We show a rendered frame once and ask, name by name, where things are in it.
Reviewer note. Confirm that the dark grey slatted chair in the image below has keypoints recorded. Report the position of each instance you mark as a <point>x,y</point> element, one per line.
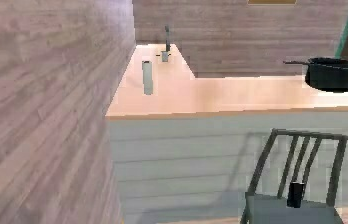
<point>282,208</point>

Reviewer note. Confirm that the grey upright cylinder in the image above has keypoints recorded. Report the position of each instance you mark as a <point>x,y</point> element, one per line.
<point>147,77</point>

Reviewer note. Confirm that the pale green kitchen counter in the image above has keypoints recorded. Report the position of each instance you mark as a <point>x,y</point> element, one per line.
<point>215,160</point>

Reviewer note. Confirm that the small black box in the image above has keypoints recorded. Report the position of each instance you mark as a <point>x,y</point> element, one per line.
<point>295,194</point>

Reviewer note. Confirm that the yellow framed picture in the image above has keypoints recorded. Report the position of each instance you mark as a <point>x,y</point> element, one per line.
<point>271,1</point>

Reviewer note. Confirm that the black cooking pot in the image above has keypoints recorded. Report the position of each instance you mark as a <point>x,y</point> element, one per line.
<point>332,76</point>

